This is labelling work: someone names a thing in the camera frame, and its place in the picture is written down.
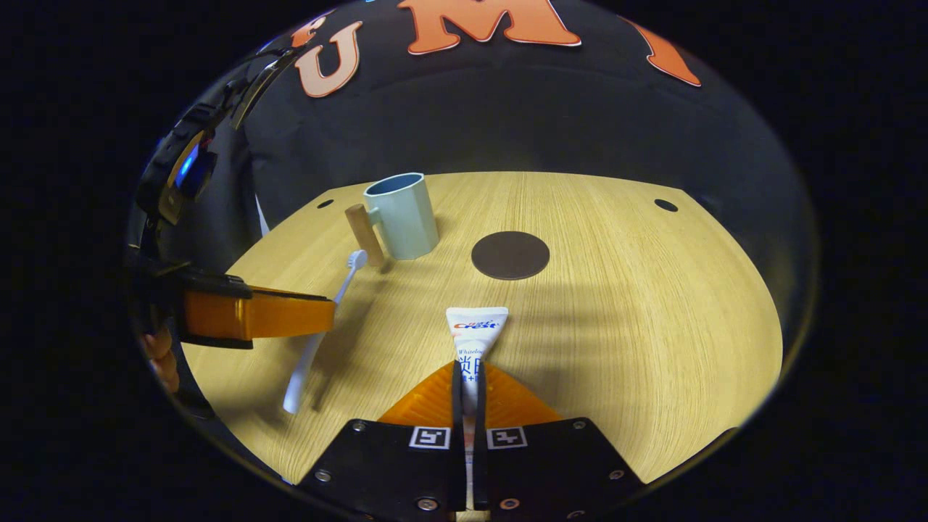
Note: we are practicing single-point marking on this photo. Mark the white toothbrush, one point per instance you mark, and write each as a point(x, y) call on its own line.
point(308, 359)

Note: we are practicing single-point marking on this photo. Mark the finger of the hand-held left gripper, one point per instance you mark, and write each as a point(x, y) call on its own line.
point(275, 315)

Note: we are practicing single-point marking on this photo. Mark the dark brown round coaster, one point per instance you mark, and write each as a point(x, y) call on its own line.
point(510, 255)

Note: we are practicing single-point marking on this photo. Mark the white toothpaste tube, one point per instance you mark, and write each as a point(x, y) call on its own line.
point(475, 330)

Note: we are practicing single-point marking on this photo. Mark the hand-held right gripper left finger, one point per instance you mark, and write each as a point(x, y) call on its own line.
point(391, 464)

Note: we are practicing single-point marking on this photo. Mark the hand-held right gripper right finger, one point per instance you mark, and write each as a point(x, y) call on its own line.
point(551, 464)

